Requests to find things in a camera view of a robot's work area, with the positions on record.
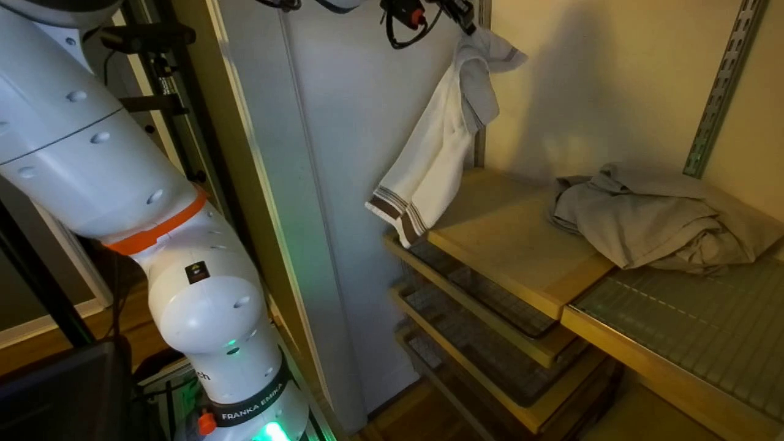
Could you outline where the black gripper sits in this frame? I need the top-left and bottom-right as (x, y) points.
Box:
(378, 0), (479, 38)

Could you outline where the grey crumpled cloth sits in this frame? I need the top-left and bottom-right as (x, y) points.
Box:
(550, 161), (784, 277)

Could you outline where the thin black cable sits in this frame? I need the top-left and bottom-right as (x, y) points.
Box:
(383, 7), (432, 51)

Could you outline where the black camera stand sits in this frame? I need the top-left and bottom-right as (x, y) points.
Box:
(99, 0), (216, 192)

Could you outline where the black tripod leg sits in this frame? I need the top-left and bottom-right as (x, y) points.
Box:
(0, 204), (101, 352)

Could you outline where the closet door jamb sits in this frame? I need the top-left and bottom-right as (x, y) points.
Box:
(167, 0), (345, 437)

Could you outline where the white closet side panel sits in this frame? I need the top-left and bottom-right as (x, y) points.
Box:
(216, 0), (486, 431)

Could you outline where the pull-out mesh tray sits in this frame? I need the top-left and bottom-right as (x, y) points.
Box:
(390, 279), (627, 437)
(381, 232), (593, 371)
(393, 323), (574, 441)

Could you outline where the black monitor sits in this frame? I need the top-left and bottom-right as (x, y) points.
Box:
(0, 340), (138, 441)

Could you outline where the white towel with striped end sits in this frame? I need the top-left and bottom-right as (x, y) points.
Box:
(362, 22), (529, 250)

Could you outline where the wooden shelf board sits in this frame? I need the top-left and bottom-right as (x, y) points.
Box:
(423, 166), (618, 323)

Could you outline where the white framed board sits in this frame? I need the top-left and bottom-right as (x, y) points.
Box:
(0, 193), (118, 350)

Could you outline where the grey slotted wall rail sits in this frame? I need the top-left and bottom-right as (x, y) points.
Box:
(682, 0), (773, 180)

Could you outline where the grey ribbed shelf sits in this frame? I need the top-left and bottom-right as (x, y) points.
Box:
(562, 243), (784, 441)

